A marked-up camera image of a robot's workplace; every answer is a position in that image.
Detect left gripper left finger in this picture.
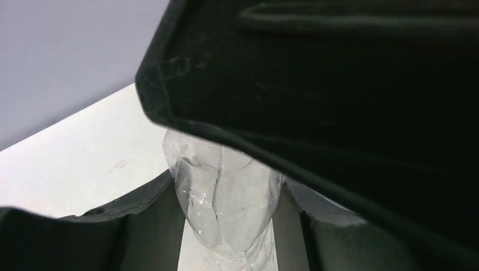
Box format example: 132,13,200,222
1,171,185,270

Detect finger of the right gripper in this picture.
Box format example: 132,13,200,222
135,1,478,270

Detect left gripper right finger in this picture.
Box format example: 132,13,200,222
273,179,425,270

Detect clear plastic bottle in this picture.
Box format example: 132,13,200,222
163,130,286,270

